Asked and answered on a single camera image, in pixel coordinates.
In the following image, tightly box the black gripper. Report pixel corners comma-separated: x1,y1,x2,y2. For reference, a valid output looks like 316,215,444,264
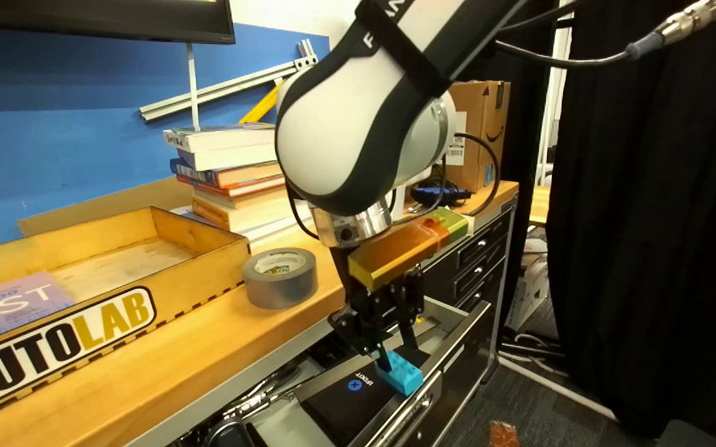
325,245,427,372

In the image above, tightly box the blue studded block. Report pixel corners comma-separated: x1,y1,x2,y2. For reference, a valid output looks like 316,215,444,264
372,347,427,400

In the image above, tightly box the tool drawer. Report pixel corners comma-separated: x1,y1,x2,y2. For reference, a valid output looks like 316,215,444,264
243,288,494,447

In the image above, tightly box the black drawer workbench cabinet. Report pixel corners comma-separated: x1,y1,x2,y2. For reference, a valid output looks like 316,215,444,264
123,183,520,447

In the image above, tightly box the black box blue logo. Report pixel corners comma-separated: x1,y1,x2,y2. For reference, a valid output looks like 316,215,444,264
297,363,403,447

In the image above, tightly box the orange floor object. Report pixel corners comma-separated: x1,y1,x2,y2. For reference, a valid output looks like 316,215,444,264
486,416,521,447

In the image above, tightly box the wide white book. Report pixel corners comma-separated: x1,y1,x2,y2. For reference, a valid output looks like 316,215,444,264
238,211,310,254

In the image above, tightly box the wooden tray with Autolab sign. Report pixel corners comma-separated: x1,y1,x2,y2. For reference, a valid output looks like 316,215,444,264
0,177,254,429

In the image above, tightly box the thin red book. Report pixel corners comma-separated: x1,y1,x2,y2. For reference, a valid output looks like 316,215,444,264
175,172,289,200

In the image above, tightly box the orange book blue spine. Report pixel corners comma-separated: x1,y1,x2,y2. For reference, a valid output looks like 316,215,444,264
168,156,286,189

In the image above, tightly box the brown cardboard shipping box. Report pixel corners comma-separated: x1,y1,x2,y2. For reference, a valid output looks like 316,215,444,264
444,76,514,194

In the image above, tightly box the white book dark cover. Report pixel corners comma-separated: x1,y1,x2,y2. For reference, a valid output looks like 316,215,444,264
174,144,280,174

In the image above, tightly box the thick white book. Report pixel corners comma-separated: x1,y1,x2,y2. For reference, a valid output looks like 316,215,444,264
161,121,280,156

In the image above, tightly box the yellow bar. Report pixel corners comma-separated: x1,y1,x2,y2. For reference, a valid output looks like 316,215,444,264
236,80,286,126

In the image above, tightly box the black curtain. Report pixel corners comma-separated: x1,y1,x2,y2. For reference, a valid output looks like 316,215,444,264
545,0,716,442

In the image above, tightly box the thin white rod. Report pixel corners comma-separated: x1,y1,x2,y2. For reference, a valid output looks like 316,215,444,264
184,41,203,134

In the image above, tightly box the purple UIST placard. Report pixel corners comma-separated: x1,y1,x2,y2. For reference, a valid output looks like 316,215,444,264
0,271,77,349

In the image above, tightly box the black monitor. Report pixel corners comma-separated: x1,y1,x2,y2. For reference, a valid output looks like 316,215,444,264
0,0,238,48

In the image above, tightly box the black drawer steel handle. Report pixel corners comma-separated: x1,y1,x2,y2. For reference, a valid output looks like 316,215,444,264
434,243,509,293
454,266,509,318
446,213,514,271

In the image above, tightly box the grey duct tape roll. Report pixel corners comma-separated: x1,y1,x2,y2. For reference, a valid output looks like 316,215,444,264
241,245,317,313

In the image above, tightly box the aluminium bracket frame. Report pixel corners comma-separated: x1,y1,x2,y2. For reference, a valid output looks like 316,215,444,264
136,38,320,126

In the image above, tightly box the blue wall board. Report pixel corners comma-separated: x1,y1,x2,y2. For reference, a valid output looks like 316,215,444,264
0,20,333,255

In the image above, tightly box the grey cable metal connector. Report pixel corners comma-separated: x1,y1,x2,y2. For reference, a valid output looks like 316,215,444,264
491,0,716,69

